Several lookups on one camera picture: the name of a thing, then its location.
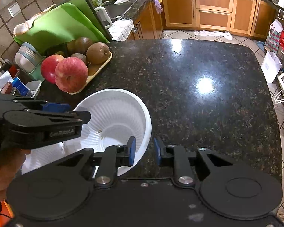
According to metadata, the white bowl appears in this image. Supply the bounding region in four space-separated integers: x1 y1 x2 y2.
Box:
21 89 152 174

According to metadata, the person left hand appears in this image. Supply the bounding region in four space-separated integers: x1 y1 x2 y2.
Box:
0 148 31 202

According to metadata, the blue white carton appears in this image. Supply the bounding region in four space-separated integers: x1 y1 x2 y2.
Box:
11 77 29 96

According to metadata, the striped red apple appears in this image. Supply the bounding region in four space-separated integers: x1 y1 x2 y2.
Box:
55 57 88 93

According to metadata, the dark red apple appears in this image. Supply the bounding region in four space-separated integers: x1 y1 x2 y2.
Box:
41 54 64 84

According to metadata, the yellow fruit tray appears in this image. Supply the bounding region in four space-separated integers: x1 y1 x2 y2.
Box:
68 52 113 95

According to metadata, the brown kiwi fruit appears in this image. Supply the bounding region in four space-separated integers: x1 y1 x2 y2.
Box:
86 42 110 65

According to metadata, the green cutting board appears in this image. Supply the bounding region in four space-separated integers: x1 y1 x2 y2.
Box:
14 3 109 54

